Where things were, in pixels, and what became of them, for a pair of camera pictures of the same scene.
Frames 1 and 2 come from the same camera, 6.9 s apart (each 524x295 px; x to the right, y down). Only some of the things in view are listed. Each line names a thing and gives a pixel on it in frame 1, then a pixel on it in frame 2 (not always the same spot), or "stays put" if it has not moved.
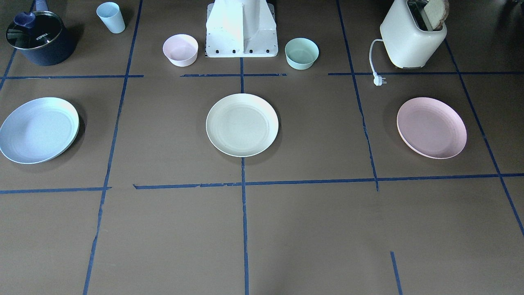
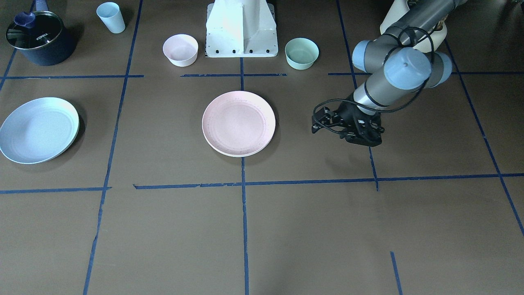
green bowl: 301,53 stays put
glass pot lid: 32,30 stays put
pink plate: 432,128 to 238,123
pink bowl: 181,49 stays put
